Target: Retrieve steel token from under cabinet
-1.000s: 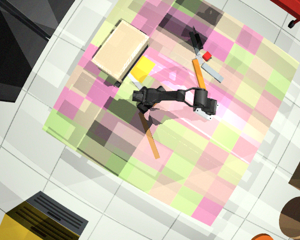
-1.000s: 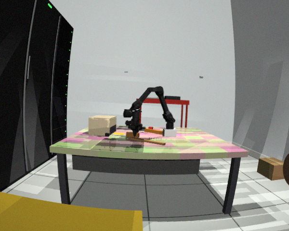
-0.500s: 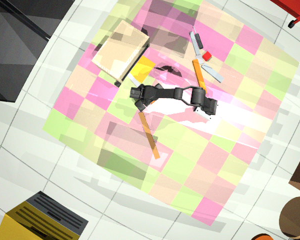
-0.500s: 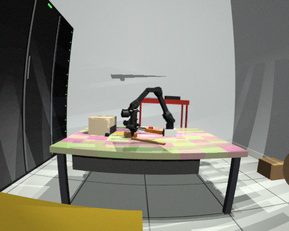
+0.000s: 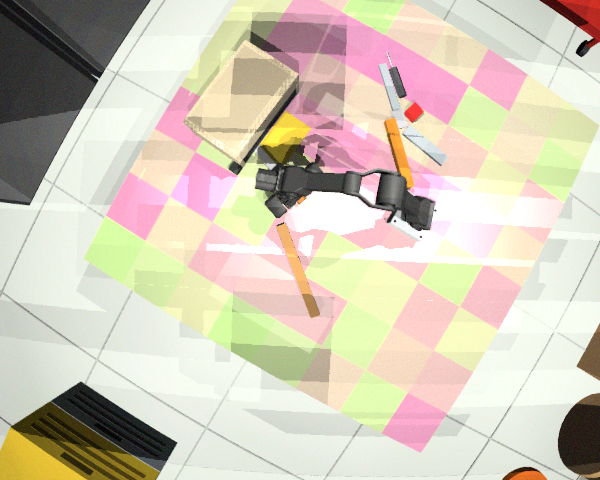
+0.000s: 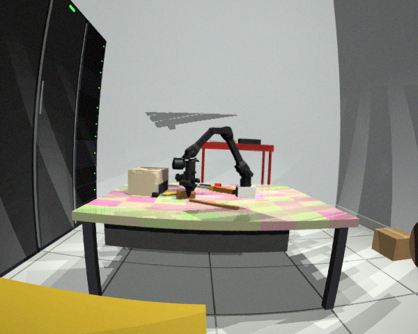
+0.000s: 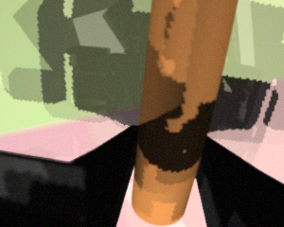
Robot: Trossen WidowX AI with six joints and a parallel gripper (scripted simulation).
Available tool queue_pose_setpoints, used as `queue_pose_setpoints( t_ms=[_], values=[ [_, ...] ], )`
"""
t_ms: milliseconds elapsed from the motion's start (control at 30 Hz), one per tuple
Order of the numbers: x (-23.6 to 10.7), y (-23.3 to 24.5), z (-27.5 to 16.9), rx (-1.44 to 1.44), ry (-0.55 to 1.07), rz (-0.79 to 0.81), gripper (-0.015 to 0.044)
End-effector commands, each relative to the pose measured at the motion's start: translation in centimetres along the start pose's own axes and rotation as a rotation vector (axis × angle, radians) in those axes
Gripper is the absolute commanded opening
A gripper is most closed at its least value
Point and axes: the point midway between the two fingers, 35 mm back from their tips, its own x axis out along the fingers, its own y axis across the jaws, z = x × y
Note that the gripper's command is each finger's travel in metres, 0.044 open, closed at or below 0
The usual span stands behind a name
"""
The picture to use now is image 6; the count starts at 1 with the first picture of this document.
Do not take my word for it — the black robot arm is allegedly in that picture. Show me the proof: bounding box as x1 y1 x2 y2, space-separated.
172 127 253 187

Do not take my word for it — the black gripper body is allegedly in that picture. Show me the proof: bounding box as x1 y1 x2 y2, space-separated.
179 170 200 186

